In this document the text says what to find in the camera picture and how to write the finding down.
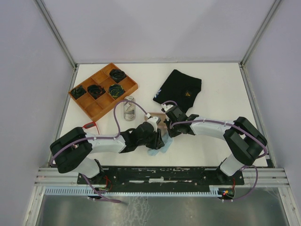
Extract pink glasses case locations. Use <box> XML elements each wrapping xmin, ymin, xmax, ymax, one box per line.
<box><xmin>144</xmin><ymin>113</ymin><xmax>166</xmax><ymax>129</ymax></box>

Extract rolled green black belt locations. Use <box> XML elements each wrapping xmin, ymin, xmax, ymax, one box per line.
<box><xmin>71</xmin><ymin>85</ymin><xmax>86</xmax><ymax>99</ymax></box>

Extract rolled black belt middle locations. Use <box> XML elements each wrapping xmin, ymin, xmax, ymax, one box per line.
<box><xmin>87</xmin><ymin>85</ymin><xmax>105</xmax><ymax>99</ymax></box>

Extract left aluminium frame post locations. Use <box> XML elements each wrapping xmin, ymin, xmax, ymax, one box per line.
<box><xmin>35</xmin><ymin>0</ymin><xmax>79</xmax><ymax>69</ymax></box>

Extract right aluminium frame post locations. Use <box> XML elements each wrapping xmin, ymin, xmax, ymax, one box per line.
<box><xmin>240</xmin><ymin>0</ymin><xmax>283</xmax><ymax>67</ymax></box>

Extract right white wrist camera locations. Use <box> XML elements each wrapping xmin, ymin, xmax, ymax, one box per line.
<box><xmin>161</xmin><ymin>104</ymin><xmax>174</xmax><ymax>113</ymax></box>

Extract light blue cloth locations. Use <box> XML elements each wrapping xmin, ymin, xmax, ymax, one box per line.
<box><xmin>147</xmin><ymin>133</ymin><xmax>173</xmax><ymax>156</ymax></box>

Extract marble pattern glasses case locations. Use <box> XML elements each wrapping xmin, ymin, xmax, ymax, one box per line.
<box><xmin>123</xmin><ymin>96</ymin><xmax>136</xmax><ymax>121</ymax></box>

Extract black folded cloth pouch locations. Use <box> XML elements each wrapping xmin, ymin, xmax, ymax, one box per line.
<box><xmin>153</xmin><ymin>69</ymin><xmax>202</xmax><ymax>113</ymax></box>

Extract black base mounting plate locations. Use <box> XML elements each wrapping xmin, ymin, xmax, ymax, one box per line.
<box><xmin>89</xmin><ymin>166</ymin><xmax>245</xmax><ymax>193</ymax></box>

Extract rolled blue yellow belt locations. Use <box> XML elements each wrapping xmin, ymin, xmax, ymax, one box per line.
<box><xmin>108</xmin><ymin>84</ymin><xmax>125</xmax><ymax>99</ymax></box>

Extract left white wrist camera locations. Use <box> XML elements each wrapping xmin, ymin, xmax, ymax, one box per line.
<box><xmin>145</xmin><ymin>113</ymin><xmax>161</xmax><ymax>132</ymax></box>

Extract red sunglasses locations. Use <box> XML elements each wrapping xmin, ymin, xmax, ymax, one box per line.
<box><xmin>82</xmin><ymin>121</ymin><xmax>99</xmax><ymax>133</ymax></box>

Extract aluminium frame post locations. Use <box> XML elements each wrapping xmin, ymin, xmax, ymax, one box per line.
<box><xmin>35</xmin><ymin>0</ymin><xmax>79</xmax><ymax>69</ymax></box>
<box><xmin>240</xmin><ymin>0</ymin><xmax>283</xmax><ymax>67</ymax></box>

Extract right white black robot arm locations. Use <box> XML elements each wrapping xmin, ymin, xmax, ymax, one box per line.
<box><xmin>161</xmin><ymin>102</ymin><xmax>268</xmax><ymax>184</ymax></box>

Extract wooden compartment tray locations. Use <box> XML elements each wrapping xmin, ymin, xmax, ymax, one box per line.
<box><xmin>69</xmin><ymin>63</ymin><xmax>138</xmax><ymax>122</ymax></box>

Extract rolled black belt top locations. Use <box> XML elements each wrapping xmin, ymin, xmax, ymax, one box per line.
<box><xmin>109</xmin><ymin>69</ymin><xmax>126</xmax><ymax>83</ymax></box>

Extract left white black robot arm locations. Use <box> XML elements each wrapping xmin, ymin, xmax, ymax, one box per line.
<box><xmin>50</xmin><ymin>121</ymin><xmax>165</xmax><ymax>184</ymax></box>

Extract white slotted cable duct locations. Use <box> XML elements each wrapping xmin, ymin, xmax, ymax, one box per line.
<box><xmin>44</xmin><ymin>183</ymin><xmax>224</xmax><ymax>197</ymax></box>

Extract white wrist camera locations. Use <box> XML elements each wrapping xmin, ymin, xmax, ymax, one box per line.
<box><xmin>145</xmin><ymin>113</ymin><xmax>161</xmax><ymax>132</ymax></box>
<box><xmin>161</xmin><ymin>104</ymin><xmax>174</xmax><ymax>113</ymax></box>

